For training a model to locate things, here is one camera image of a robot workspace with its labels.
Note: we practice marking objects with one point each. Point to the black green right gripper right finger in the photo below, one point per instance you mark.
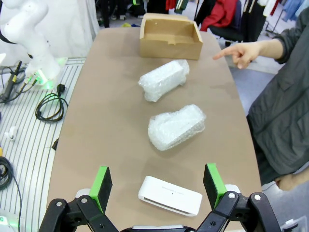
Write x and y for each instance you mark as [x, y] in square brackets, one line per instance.
[213, 188]

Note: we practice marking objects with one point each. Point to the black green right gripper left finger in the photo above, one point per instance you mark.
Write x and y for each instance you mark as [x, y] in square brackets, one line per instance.
[100, 191]

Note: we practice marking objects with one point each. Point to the white unwrapped digital clock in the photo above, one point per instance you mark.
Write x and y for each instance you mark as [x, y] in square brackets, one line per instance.
[169, 193]

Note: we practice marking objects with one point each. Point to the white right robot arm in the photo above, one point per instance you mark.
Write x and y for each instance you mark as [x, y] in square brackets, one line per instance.
[7, 222]

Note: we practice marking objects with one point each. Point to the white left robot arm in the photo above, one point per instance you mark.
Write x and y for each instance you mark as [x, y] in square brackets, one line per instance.
[36, 55]

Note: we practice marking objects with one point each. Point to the person's right forearm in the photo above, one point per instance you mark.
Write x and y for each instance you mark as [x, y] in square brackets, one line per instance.
[282, 48]

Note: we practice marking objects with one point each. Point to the person's left hand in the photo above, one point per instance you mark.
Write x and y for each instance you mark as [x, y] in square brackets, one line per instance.
[294, 182]

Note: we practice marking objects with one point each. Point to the person's right hand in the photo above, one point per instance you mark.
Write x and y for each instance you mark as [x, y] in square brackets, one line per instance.
[246, 53]

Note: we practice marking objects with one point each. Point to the slotted aluminium platform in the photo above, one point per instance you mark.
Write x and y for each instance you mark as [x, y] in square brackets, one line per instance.
[29, 149]

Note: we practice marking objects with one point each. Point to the clear plastic bin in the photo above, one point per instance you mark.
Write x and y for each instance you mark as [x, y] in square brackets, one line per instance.
[297, 224]

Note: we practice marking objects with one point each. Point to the person's grey jacket torso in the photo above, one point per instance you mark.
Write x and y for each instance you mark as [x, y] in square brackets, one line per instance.
[282, 120]

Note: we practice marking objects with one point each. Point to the small white plastic part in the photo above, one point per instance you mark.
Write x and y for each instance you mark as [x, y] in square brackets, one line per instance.
[12, 133]

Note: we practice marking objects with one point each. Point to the brown cardboard box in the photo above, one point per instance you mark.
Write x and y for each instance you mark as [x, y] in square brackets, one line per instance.
[169, 49]

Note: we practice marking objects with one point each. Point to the black office chair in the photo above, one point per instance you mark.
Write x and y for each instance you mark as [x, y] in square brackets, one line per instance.
[227, 33]

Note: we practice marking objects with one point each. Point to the white fabric backdrop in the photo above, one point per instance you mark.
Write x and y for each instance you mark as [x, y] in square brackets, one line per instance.
[72, 26]

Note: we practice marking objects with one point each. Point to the black rolling garment rack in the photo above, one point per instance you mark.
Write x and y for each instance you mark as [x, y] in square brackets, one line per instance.
[272, 27]

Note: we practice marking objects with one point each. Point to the red jacket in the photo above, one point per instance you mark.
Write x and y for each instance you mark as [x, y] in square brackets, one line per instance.
[222, 14]

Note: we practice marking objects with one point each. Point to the blue hanging garments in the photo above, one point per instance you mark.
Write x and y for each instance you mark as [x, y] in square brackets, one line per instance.
[294, 9]

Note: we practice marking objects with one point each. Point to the black table edge bracket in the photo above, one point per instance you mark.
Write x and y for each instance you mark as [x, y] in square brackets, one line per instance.
[55, 144]

